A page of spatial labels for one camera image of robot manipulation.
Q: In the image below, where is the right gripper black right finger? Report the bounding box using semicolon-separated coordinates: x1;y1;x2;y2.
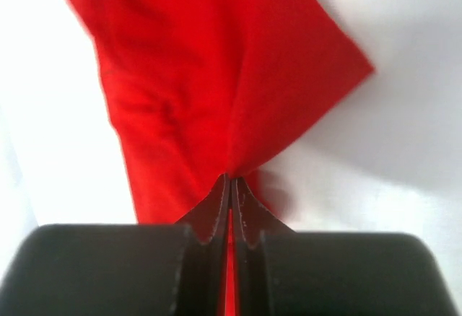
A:
230;178;457;315

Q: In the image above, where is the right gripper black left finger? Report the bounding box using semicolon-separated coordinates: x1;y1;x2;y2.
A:
1;175;230;315

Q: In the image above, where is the red polo shirt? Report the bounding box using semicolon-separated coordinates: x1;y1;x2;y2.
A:
48;0;375;316

